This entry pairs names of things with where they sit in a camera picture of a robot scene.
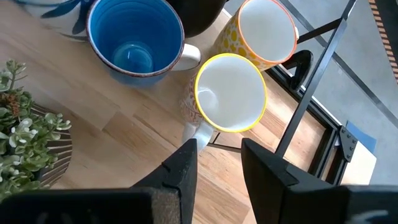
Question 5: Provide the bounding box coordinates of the white mug blue leaf pattern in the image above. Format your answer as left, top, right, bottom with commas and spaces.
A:
12, 0, 94, 43

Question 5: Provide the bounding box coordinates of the white mug orange fern pattern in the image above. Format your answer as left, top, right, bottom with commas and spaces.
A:
180, 52, 268, 152

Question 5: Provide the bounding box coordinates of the black hazard striped block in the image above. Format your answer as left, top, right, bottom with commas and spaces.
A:
368, 0, 398, 85

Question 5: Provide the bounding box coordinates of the black frame bracket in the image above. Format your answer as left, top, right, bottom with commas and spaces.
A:
281, 49, 314, 91

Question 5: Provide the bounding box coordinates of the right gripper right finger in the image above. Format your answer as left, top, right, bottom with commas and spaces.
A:
241, 138, 398, 224

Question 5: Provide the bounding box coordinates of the blue mug white handle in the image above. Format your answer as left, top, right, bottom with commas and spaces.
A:
86, 0, 202, 88

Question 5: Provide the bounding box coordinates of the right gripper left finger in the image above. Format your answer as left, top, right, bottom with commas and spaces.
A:
0, 138, 198, 224

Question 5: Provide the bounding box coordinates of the yellow dotted mug orange rim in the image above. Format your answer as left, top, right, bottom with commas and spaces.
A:
212, 0, 300, 72

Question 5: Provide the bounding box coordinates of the black aluminium table frame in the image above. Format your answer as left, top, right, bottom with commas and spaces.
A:
266, 65, 359, 187

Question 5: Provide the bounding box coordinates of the blue floor mat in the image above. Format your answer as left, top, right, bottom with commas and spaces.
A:
345, 120, 377, 154

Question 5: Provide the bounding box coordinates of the artificial plant in striped pot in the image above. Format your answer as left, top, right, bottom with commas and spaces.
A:
0, 58, 73, 203

